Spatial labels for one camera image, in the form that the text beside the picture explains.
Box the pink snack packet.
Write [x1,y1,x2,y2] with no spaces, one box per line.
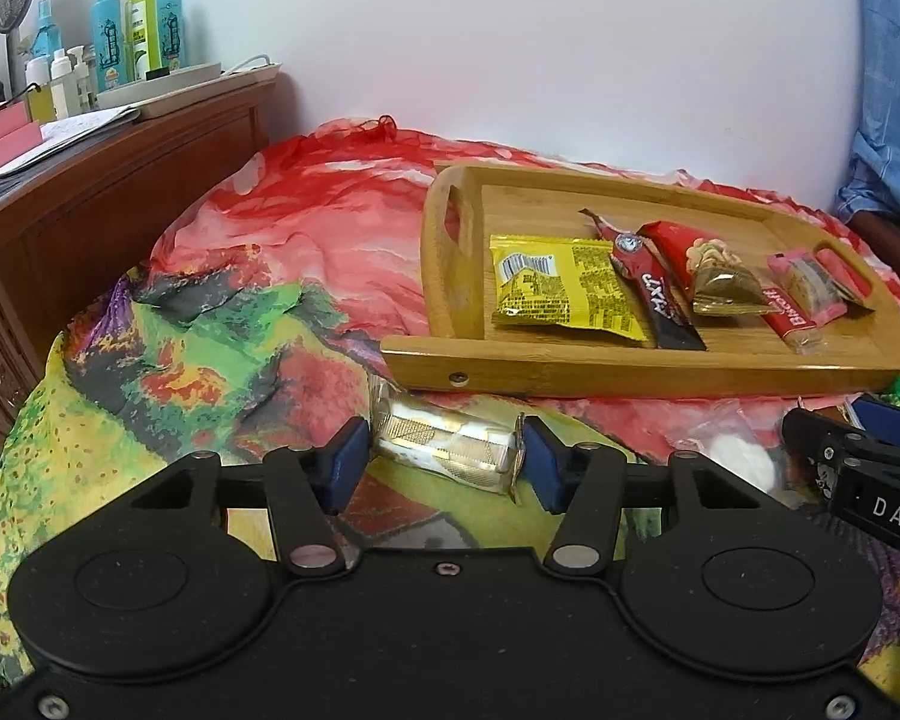
[766,251,848,332]

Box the white plastic tray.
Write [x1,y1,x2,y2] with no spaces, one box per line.
[94,54,283,121]

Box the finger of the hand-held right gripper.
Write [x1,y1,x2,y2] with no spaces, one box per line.
[851,396,900,436]
[782,409,878,470]

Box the red and black stick packet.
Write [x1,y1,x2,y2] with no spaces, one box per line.
[579,208,708,353]

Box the colourful printed blanket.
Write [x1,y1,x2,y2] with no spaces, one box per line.
[0,116,900,691]

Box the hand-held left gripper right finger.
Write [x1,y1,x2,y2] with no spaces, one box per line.
[521,416,767,580]

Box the small teal spray bottle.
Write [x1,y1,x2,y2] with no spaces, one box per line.
[30,0,60,65]

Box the red and gold nut packet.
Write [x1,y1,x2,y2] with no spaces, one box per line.
[637,220,770,319]

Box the gold foil snack packet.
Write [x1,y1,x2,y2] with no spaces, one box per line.
[367,379,528,500]

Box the blue plaid cloth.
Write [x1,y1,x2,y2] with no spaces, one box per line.
[832,0,900,230]

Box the yellow snack packet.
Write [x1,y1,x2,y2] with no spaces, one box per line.
[489,234,646,347]

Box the tall teal spray bottle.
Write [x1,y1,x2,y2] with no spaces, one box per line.
[154,0,185,73]
[91,0,128,89]

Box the stack of papers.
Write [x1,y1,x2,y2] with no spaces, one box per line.
[0,106,143,200]

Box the yellow-green spray bottle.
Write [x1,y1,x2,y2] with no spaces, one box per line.
[126,0,158,83]

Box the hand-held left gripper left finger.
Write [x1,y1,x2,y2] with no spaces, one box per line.
[124,416,370,580]

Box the clear packet of white candy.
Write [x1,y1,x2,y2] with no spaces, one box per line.
[664,401,782,500]

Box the red biscuit packet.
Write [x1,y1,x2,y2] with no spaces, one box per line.
[761,281,827,354]

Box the wooden nightstand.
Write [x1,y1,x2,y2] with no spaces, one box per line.
[0,75,287,458]

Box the wooden tray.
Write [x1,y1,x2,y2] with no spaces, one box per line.
[381,159,900,398]

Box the dark wooden bed frame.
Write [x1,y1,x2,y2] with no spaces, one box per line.
[847,210,900,272]

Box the pink box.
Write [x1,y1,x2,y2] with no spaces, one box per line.
[0,101,43,174]

